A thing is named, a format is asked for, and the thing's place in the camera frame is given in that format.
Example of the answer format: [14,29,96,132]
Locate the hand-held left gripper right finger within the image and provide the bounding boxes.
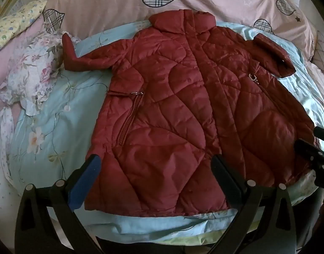
[211,155,298,254]

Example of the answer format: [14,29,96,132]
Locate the light blue floral bedsheet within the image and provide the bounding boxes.
[9,21,324,246]

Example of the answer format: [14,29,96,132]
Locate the white dotted sheet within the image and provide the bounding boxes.
[0,103,22,191]

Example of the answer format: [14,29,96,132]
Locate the white floral ruffled pillow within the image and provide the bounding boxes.
[0,30,82,115]

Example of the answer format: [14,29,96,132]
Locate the white line-patterned cloth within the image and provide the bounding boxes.
[312,30,324,68]

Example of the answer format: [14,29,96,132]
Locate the pink duvet with plaid hearts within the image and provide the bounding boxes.
[0,0,324,112]

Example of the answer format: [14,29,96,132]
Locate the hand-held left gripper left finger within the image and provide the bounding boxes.
[15,154,102,254]

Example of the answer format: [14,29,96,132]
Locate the red quilted jacket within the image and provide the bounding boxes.
[62,9,322,216]

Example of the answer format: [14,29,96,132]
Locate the yellow floral pillow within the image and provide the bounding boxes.
[0,0,48,54]

